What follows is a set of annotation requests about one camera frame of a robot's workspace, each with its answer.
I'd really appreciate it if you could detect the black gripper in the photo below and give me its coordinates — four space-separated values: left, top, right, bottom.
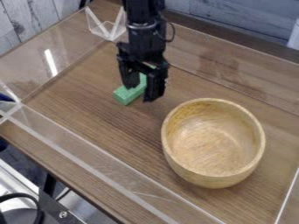
116 23 171 103

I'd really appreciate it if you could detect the green rectangular block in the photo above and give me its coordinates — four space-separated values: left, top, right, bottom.
113 73 147 105

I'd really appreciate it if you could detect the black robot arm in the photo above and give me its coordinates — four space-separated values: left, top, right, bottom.
116 0 174 102

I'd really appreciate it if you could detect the light wooden bowl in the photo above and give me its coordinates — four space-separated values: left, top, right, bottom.
161 98 267 189

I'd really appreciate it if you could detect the blue object at left edge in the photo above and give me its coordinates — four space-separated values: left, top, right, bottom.
0 93 15 102

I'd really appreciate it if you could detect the black table leg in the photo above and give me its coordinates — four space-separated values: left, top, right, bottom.
43 174 57 196

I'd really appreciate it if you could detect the clear acrylic corner bracket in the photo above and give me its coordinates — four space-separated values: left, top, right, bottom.
85 7 127 42

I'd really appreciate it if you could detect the clear acrylic tray wall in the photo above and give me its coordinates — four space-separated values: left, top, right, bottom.
0 1 299 224

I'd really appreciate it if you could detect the black metal bracket with screw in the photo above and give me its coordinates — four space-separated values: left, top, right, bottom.
39 191 87 224

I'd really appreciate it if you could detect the black cable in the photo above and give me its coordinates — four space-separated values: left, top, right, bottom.
0 192 45 224

